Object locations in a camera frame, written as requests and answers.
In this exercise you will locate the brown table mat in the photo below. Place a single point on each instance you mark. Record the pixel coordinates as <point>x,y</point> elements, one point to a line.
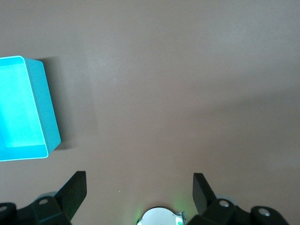
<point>175,70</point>

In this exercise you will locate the teal plastic bin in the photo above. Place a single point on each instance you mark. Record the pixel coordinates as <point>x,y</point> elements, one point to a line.
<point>21,105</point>

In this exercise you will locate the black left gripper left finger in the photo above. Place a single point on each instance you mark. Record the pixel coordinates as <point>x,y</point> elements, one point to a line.
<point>70,197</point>

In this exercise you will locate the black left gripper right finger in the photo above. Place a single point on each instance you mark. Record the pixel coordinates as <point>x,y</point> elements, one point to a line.
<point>204,199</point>

